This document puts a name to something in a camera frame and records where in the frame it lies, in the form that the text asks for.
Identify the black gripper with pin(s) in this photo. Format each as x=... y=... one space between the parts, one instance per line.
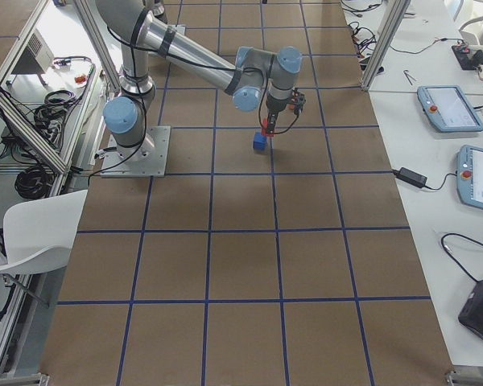
x=273 y=109

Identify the red wooden block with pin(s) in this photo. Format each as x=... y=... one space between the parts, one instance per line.
x=268 y=128

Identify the blue wooden block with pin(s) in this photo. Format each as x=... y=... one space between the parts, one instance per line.
x=259 y=142

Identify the hex key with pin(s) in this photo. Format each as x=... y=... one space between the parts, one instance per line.
x=410 y=79

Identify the black power adapter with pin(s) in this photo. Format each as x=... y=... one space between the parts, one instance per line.
x=411 y=177

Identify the far teach pendant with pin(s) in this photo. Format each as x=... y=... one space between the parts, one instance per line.
x=447 y=109

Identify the teach pendant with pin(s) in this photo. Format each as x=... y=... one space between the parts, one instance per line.
x=447 y=109
x=469 y=175

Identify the near teach pendant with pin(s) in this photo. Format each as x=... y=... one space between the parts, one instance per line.
x=469 y=175

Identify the white chair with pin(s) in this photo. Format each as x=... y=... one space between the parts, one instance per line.
x=39 y=234

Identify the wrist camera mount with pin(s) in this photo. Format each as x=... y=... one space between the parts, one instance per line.
x=296 y=102

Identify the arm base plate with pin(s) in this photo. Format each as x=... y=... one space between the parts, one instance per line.
x=148 y=160

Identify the aluminium frame post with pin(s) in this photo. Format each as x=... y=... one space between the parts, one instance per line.
x=389 y=25

